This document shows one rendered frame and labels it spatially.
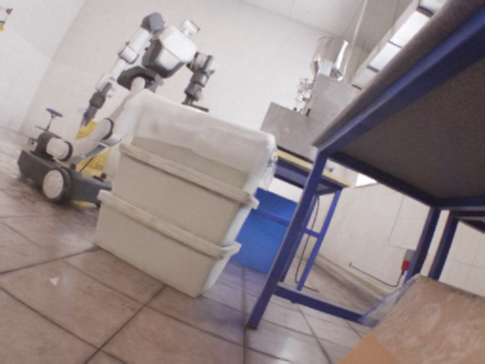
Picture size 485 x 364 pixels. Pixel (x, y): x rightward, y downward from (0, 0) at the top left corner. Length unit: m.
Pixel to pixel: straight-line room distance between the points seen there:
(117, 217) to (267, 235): 1.36
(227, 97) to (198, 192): 4.88
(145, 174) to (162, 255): 0.33
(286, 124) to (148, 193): 0.89
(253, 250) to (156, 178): 1.32
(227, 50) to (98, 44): 2.91
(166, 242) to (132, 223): 0.16
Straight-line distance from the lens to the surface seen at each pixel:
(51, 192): 1.88
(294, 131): 1.76
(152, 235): 1.23
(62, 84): 7.35
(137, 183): 1.29
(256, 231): 2.37
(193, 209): 1.18
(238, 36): 6.60
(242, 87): 6.06
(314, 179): 1.11
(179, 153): 1.24
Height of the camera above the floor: 0.39
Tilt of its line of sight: 3 degrees up
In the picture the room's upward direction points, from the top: 23 degrees clockwise
